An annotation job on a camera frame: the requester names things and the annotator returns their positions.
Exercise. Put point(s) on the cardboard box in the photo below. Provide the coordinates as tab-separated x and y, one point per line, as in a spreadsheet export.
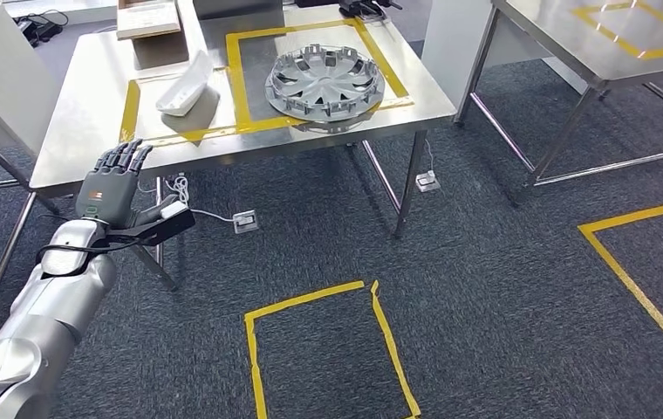
146	17

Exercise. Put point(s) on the steel workbench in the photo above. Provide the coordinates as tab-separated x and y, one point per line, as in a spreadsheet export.
106	115

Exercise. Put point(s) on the silver wheel hubcap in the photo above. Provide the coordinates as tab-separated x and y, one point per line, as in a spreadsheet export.
326	84

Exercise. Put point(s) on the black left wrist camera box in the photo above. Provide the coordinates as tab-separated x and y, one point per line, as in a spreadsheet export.
164	228

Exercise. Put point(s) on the steel table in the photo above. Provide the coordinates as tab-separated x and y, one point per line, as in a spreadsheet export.
8	168
568	35

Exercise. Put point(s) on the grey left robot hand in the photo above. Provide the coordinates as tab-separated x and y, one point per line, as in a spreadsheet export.
106	196

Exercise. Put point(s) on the black device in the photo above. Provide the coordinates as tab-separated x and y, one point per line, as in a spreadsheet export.
366	7

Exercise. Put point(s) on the grey metal box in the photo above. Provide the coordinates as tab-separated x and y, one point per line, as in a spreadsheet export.
239	14

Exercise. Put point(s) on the yellow floor tape marking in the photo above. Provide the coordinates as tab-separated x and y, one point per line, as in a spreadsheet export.
308	298
632	215

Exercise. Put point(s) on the grey floor socket box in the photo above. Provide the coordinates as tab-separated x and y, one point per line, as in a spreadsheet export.
427	181
246	221

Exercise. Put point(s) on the white cabinet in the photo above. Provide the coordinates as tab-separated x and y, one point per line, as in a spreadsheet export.
2	75
447	52

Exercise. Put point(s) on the white plastic part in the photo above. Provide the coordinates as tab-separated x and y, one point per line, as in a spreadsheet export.
184	89

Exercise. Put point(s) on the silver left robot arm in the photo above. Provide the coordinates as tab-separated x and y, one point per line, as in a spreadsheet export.
48	300

